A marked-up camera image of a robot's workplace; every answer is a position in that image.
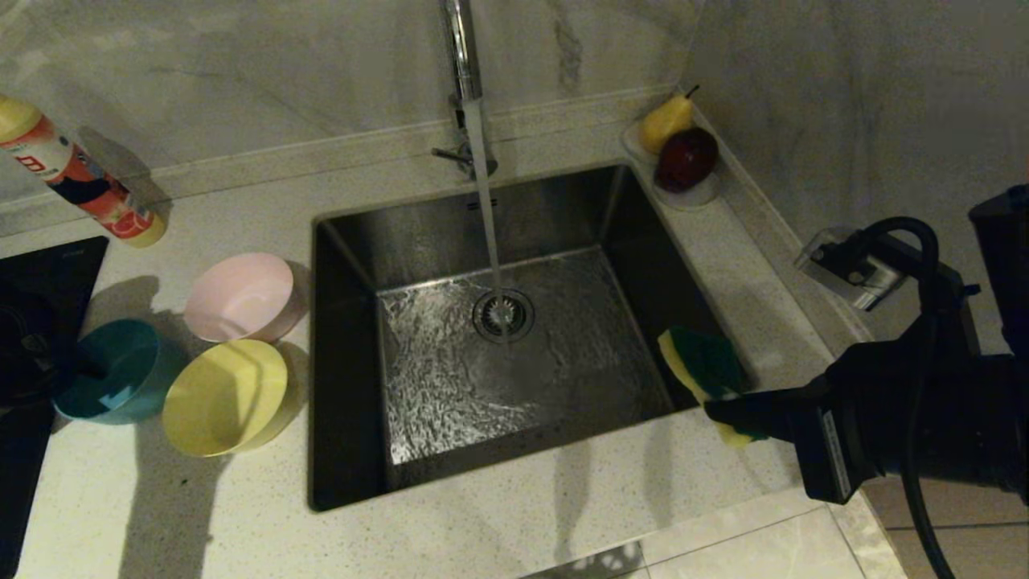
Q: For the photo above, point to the round metal drain strainer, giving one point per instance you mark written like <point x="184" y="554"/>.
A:
<point x="514" y="318"/>

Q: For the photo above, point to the yellow-capped orange dish soap bottle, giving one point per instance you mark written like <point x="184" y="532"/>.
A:
<point x="52" y="161"/>

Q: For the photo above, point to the running water stream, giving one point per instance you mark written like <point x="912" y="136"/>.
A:
<point x="486" y="209"/>

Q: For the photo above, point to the dark red apple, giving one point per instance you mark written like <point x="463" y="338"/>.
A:
<point x="685" y="161"/>

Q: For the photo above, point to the pink plastic bowl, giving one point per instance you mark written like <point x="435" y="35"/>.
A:
<point x="237" y="297"/>

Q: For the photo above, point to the yellow pear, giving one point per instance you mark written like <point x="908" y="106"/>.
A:
<point x="663" y="125"/>

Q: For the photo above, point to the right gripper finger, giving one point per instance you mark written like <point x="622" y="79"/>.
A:
<point x="764" y="414"/>

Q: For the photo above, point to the stainless steel sink basin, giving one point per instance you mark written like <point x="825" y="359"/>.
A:
<point x="603" y="265"/>

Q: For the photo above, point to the yellow plastic bowl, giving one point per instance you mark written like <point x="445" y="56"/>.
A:
<point x="225" y="398"/>

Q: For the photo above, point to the small white dish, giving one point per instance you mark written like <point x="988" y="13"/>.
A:
<point x="630" y="145"/>
<point x="691" y="198"/>

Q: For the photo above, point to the green and yellow sponge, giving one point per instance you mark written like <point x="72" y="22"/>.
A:
<point x="707" y="362"/>

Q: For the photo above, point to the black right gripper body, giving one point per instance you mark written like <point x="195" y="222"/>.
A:
<point x="965" y="418"/>

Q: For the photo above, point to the black induction cooktop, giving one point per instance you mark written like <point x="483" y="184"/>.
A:
<point x="48" y="265"/>

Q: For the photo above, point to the blue plastic bowl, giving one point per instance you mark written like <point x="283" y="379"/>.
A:
<point x="129" y="378"/>

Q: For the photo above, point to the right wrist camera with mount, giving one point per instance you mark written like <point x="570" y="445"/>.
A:
<point x="852" y="269"/>

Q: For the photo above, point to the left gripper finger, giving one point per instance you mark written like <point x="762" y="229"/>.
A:
<point x="88" y="371"/>

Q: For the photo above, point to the chrome faucet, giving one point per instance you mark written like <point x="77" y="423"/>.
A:
<point x="462" y="48"/>

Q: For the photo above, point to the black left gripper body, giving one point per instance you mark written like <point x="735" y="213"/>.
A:
<point x="36" y="362"/>

